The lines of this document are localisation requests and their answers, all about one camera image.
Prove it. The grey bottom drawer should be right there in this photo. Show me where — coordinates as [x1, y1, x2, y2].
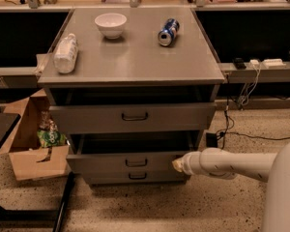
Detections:
[83, 171, 189, 185]

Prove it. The grey drawer cabinet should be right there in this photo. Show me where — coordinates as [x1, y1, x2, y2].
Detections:
[37, 6, 225, 187]

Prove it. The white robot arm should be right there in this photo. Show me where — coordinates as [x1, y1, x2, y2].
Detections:
[172, 142, 290, 232]

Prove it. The black small device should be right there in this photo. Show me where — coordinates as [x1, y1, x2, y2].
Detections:
[233, 58, 246, 70]

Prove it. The grey drawer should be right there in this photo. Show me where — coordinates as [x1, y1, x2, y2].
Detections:
[67, 131, 199, 174]
[50, 102, 216, 134]
[83, 171, 189, 185]

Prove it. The clear plastic water bottle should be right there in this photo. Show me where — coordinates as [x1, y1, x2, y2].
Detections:
[53, 34, 78, 73]

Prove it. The green snack bag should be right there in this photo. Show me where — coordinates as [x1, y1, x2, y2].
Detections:
[37, 130, 66, 148]

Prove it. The black left base leg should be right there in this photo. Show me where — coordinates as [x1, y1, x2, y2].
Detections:
[52, 172, 74, 232]

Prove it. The white power strip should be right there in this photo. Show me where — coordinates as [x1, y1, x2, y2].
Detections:
[263, 59, 285, 68]

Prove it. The grey top drawer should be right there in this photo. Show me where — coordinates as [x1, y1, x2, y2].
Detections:
[50, 102, 216, 134]

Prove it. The brown cardboard box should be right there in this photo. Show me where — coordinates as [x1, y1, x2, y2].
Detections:
[0, 90, 70, 181]

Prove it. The black floor cable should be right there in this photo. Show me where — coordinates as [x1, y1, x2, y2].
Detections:
[215, 74, 290, 150]

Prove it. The blue soda can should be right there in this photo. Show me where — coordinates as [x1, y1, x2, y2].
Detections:
[158, 18, 180, 46]

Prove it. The black power adapter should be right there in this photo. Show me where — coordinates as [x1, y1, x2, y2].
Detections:
[206, 132, 218, 148]

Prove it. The white ceramic bowl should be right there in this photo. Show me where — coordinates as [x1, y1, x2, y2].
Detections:
[95, 13, 127, 39]

